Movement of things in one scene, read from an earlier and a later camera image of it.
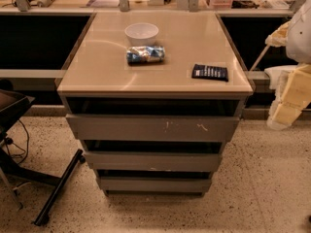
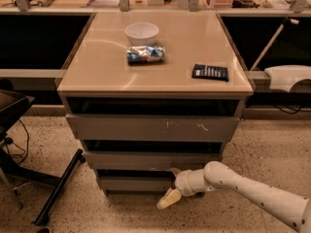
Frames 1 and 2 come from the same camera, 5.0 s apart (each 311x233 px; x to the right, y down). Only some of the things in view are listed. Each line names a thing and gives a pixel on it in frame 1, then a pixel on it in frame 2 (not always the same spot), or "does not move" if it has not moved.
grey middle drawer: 155,161 does not move
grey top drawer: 153,128 does not move
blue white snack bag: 138,54 does not move
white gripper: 300,36 to 183,183
